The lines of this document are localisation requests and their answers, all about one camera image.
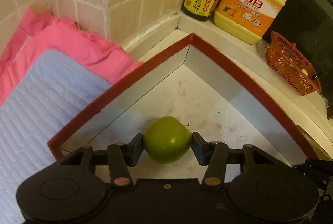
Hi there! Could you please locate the green apple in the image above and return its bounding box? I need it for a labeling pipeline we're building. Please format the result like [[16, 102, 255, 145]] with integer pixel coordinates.
[[143, 116, 192, 164]]

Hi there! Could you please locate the light blue quilted mat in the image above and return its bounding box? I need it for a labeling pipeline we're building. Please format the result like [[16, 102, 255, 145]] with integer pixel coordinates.
[[1, 50, 112, 223]]

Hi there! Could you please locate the pink cloth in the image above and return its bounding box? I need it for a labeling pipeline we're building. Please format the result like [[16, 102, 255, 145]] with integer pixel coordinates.
[[1, 8, 142, 102]]

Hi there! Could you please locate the yellow detergent jug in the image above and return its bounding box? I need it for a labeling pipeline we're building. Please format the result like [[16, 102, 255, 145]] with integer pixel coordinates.
[[213, 0, 287, 44]]

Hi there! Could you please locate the orange plastic basket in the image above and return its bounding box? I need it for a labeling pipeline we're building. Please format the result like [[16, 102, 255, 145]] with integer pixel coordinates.
[[266, 31, 322, 95]]

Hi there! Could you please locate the red cardboard box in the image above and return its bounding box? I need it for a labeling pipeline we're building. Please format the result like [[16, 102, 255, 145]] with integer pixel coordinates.
[[47, 33, 319, 183]]

